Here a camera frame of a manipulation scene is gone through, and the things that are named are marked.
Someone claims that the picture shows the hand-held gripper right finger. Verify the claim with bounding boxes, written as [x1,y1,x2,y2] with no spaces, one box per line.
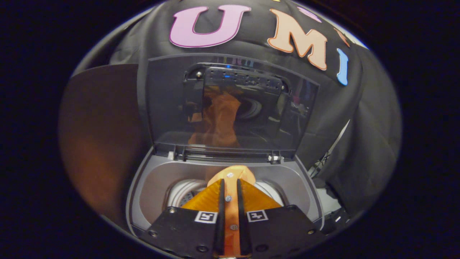
[236,179,318,258]

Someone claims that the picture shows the orange garment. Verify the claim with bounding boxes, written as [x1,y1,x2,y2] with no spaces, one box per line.
[207,165,256,256]

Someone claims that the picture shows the white cabinet with dark top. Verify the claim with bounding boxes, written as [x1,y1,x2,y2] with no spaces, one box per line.
[59,64,153,227]

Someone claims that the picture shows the black backdrop cloth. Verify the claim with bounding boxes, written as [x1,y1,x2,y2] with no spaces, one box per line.
[72,0,402,216]

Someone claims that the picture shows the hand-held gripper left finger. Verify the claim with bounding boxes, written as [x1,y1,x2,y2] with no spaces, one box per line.
[140,179,225,258]

